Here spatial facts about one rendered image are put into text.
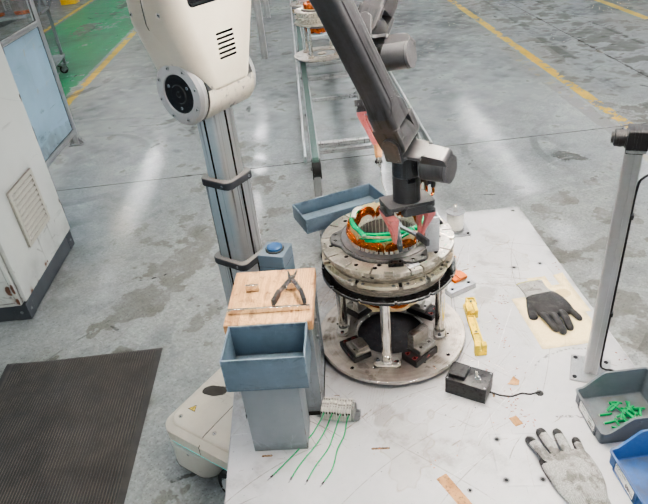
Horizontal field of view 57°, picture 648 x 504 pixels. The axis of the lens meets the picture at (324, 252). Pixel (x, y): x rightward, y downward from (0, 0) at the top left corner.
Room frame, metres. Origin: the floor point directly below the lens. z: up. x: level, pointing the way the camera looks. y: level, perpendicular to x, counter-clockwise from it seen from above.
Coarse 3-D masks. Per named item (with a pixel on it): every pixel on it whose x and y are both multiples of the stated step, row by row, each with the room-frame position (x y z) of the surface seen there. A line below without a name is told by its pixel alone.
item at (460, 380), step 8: (456, 368) 1.02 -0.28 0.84; (464, 368) 1.01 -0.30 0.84; (472, 368) 1.02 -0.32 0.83; (448, 376) 1.00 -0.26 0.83; (456, 376) 0.99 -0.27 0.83; (464, 376) 0.99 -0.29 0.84; (472, 376) 1.00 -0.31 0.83; (480, 376) 0.99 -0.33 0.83; (488, 376) 0.99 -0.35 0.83; (448, 384) 1.00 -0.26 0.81; (456, 384) 0.99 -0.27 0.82; (464, 384) 0.98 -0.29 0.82; (472, 384) 0.97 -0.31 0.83; (480, 384) 0.97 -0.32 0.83; (488, 384) 0.97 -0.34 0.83; (448, 392) 1.00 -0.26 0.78; (456, 392) 0.99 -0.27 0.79; (464, 392) 0.98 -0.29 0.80; (472, 392) 0.97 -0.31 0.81; (480, 392) 0.96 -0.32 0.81; (488, 392) 0.97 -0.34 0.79; (480, 400) 0.95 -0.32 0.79
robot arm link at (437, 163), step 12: (384, 144) 1.05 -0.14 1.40; (396, 144) 1.04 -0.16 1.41; (420, 144) 1.07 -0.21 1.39; (432, 144) 1.06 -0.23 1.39; (396, 156) 1.05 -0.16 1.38; (408, 156) 1.05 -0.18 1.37; (420, 156) 1.04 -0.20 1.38; (432, 156) 1.03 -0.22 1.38; (444, 156) 1.02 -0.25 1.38; (420, 168) 1.05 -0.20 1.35; (432, 168) 1.03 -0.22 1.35; (444, 168) 1.02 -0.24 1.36; (456, 168) 1.06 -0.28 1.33; (432, 180) 1.04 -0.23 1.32; (444, 180) 1.02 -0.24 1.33
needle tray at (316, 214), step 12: (336, 192) 1.55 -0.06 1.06; (348, 192) 1.56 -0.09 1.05; (360, 192) 1.57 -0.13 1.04; (372, 192) 1.56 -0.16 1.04; (300, 204) 1.51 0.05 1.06; (312, 204) 1.52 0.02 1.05; (324, 204) 1.53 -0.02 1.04; (336, 204) 1.54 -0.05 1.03; (348, 204) 1.54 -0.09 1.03; (360, 204) 1.46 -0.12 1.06; (300, 216) 1.44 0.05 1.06; (312, 216) 1.49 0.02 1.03; (324, 216) 1.42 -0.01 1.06; (336, 216) 1.43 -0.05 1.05; (312, 228) 1.41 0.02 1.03; (324, 228) 1.42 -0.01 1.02
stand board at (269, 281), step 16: (256, 272) 1.17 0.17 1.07; (272, 272) 1.17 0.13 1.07; (304, 272) 1.15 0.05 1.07; (240, 288) 1.12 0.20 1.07; (272, 288) 1.10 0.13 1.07; (304, 288) 1.09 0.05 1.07; (240, 304) 1.06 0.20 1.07; (256, 304) 1.05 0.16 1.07; (288, 304) 1.04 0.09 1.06; (240, 320) 1.00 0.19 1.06; (256, 320) 0.99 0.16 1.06; (272, 320) 0.99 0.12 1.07; (288, 320) 0.98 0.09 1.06; (304, 320) 0.97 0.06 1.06
